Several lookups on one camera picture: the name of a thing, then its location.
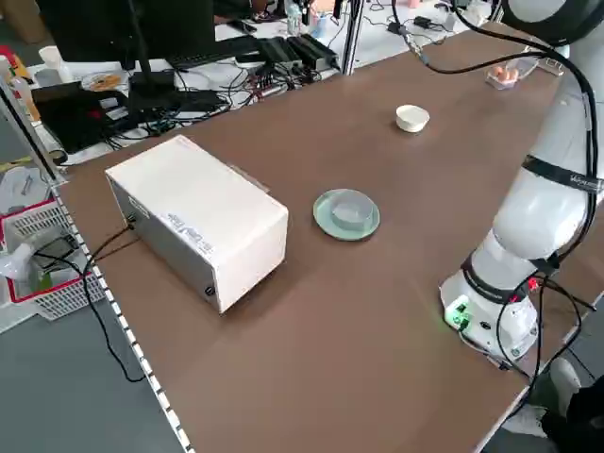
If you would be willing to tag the clear plastic egg carton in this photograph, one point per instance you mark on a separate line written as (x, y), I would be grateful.
(524, 68)

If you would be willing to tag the blue pen cup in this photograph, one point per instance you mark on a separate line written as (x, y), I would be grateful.
(318, 27)

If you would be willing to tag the white bag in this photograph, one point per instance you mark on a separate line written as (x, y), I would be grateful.
(16, 262)

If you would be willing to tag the white basket with red rim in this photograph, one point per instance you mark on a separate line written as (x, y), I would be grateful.
(61, 295)

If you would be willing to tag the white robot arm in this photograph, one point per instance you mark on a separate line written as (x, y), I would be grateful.
(533, 222)

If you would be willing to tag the aluminium frame post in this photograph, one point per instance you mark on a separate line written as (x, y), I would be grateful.
(351, 42)

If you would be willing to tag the black power adapter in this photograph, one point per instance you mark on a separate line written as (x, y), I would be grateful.
(397, 27)
(423, 21)

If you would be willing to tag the plate of snacks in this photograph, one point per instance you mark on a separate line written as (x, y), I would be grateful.
(104, 82)

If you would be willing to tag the black monitor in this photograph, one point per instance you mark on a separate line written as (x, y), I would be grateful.
(94, 28)

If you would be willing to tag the white paper cup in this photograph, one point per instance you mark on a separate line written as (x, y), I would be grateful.
(51, 59)

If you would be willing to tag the white bowl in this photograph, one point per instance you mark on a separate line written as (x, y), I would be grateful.
(412, 119)

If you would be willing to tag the cream box appliance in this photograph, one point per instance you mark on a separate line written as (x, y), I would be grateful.
(189, 207)

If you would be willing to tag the aluminium table edge rail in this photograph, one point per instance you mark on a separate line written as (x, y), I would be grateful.
(137, 354)

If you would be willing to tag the black keyboard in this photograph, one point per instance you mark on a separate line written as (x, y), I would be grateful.
(212, 53)

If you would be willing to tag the grey shallow dish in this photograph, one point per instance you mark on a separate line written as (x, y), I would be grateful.
(350, 214)

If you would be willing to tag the black power supply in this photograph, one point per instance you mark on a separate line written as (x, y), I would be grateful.
(279, 53)
(313, 49)

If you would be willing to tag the clear plastic bottle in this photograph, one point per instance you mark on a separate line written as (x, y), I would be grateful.
(21, 94)

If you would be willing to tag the person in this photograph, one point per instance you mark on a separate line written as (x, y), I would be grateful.
(585, 410)

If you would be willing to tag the black monitor stand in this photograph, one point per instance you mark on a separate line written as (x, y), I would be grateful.
(179, 100)

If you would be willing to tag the labelled drink bottle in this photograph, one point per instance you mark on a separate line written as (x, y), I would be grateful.
(294, 19)

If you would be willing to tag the pale green saucer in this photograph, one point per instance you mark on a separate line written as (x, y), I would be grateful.
(323, 217)

